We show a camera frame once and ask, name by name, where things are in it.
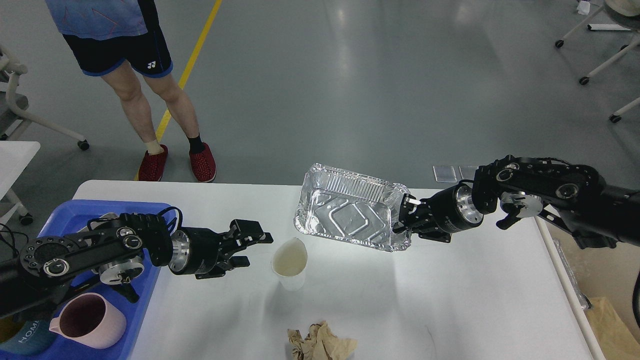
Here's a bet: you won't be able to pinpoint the aluminium foil tray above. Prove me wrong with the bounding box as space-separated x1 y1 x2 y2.
294 162 411 253

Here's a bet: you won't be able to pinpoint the blue plastic tray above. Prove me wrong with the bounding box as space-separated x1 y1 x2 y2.
0 199 178 360

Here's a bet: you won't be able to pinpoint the clear floor plate right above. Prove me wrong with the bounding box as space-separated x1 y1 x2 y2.
458 165 479 181

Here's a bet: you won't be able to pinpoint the white rolling stand left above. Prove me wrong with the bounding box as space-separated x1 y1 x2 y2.
0 44 91 151

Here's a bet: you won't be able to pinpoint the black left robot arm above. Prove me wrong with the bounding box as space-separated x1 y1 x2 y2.
0 210 274 322

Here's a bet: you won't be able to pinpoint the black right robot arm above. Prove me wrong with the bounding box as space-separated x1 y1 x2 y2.
392 155 640 249

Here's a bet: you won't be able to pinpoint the brown paper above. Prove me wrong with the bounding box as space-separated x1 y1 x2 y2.
286 321 358 360

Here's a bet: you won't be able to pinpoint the white wheeled chair base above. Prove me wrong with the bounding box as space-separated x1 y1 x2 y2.
555 0 640 124

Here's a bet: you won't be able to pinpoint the blue home mug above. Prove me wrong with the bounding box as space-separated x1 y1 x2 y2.
0 320 58 356

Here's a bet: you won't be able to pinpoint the white plastic bin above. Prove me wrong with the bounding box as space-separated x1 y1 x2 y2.
535 218 640 360

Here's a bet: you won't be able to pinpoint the clear floor plate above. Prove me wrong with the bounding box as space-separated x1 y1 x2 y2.
432 165 459 183
458 165 479 181

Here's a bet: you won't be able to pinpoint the clear floor plate left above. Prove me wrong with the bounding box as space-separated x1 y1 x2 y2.
432 165 459 183

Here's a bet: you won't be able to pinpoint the pink plastic mug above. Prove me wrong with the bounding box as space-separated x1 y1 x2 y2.
48 292 127 350

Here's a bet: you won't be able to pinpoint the white paper cup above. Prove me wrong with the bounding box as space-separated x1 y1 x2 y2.
271 237 309 292

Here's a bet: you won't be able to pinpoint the person in blue shirt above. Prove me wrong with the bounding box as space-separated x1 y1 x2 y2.
46 0 217 183

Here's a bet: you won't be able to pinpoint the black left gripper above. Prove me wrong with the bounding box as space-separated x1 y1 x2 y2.
169 219 274 280

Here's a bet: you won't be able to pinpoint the black cables at left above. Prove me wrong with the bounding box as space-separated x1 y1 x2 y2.
0 222 30 273

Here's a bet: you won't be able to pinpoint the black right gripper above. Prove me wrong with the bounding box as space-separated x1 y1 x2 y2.
392 184 484 244

